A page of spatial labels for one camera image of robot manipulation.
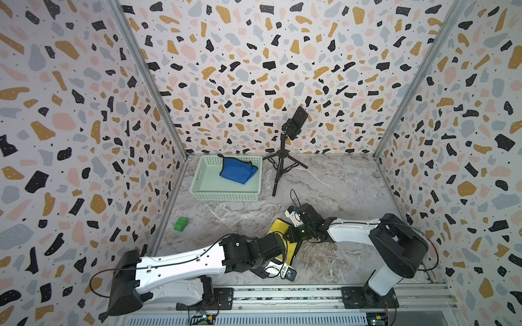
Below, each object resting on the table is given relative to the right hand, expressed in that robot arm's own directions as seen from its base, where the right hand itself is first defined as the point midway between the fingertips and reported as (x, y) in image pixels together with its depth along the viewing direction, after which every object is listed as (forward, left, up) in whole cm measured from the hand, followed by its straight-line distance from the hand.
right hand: (284, 236), depth 88 cm
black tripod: (+38, +1, +8) cm, 39 cm away
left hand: (-11, +3, +11) cm, 16 cm away
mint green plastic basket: (+30, +41, -2) cm, 51 cm away
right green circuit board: (-28, -33, -4) cm, 43 cm away
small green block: (+4, +46, +2) cm, 46 cm away
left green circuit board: (-30, +28, -3) cm, 41 cm away
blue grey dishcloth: (+36, +26, +2) cm, 44 cm away
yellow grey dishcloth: (+5, +1, -1) cm, 5 cm away
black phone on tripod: (+37, -3, +30) cm, 48 cm away
